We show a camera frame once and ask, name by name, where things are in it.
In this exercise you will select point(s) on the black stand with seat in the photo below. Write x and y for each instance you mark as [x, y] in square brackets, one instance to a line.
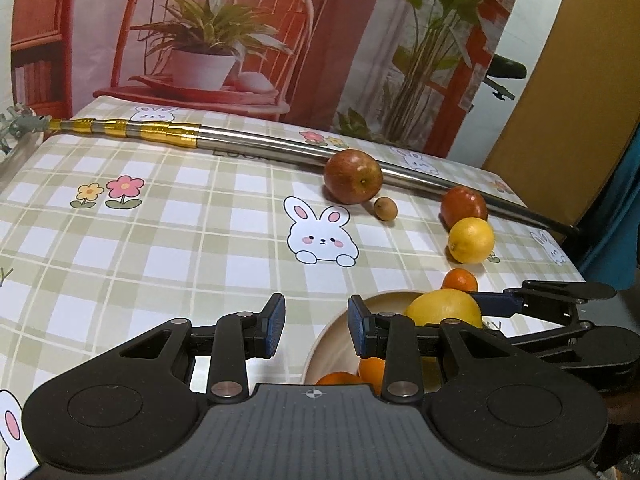
[507, 67]

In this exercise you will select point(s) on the dark red apple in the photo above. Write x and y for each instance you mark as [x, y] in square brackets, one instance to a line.
[463, 205]

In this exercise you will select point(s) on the large yellow grapefruit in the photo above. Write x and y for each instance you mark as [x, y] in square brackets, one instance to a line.
[440, 305]

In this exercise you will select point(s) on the brownish red apple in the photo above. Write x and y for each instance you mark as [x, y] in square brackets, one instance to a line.
[353, 176]

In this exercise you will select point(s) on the small brown longan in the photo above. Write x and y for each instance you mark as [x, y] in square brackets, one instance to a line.
[385, 208]

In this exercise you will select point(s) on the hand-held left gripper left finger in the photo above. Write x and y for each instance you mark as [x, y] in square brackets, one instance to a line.
[275, 328]

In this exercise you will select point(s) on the beige wooden bowl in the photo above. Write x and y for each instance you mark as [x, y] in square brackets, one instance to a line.
[335, 350]

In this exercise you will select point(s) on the printed room backdrop cloth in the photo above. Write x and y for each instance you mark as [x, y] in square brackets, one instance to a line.
[340, 35]

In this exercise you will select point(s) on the yellow lemon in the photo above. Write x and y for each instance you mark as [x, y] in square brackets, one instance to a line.
[471, 240]

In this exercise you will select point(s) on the greenish yellow mandarin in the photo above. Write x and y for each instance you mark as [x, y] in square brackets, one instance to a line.
[372, 369]

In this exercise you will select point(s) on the telescopic metal pole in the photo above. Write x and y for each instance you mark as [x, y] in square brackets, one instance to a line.
[250, 140]

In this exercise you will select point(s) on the small orange mandarin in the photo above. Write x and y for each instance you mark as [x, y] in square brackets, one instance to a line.
[460, 280]

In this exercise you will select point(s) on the small red-orange mandarin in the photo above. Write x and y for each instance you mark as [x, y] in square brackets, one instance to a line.
[340, 378]

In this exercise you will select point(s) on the checked bunny tablecloth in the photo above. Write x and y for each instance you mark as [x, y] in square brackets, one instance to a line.
[200, 260]

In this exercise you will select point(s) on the teal cloth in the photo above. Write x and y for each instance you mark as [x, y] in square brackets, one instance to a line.
[620, 220]

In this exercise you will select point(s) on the round wooden board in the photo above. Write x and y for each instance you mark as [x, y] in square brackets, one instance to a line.
[560, 110]

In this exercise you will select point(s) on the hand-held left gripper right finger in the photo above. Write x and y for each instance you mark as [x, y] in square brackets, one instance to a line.
[356, 331]

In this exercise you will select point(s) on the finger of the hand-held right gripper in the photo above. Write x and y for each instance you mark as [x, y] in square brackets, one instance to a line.
[500, 304]
[550, 342]

